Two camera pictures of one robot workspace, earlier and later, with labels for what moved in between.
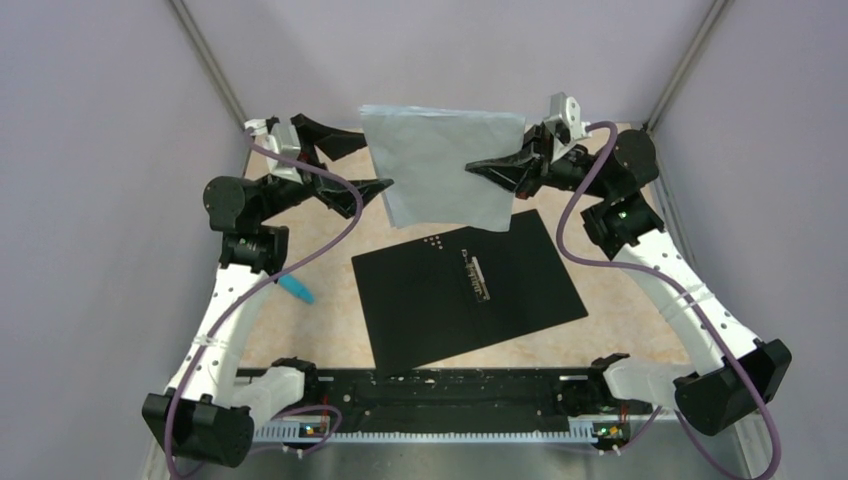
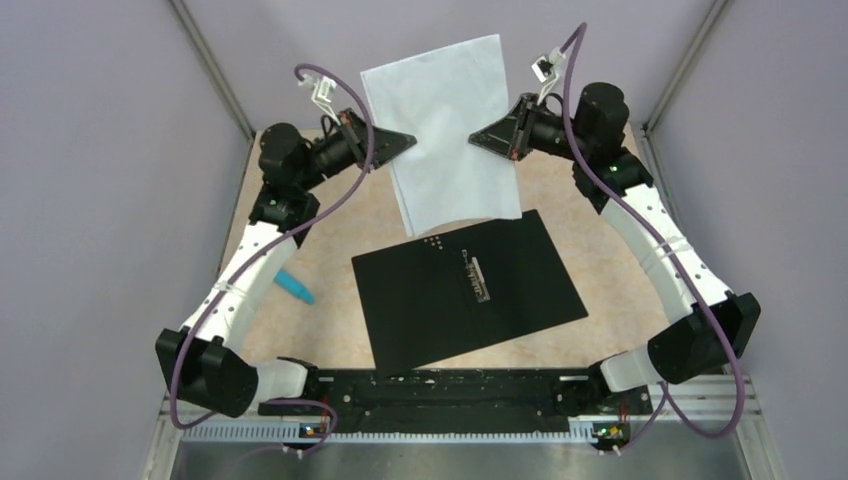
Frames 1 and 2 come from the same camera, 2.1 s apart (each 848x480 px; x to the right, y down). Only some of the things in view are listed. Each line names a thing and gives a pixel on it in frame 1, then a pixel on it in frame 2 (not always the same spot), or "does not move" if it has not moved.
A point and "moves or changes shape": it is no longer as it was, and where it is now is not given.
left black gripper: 334,142 → 388,144
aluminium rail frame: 490,451 does not move
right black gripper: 510,170 → 511,136
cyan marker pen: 297,289 does not move
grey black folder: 461,291 does not move
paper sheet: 424,152 moves or changes shape
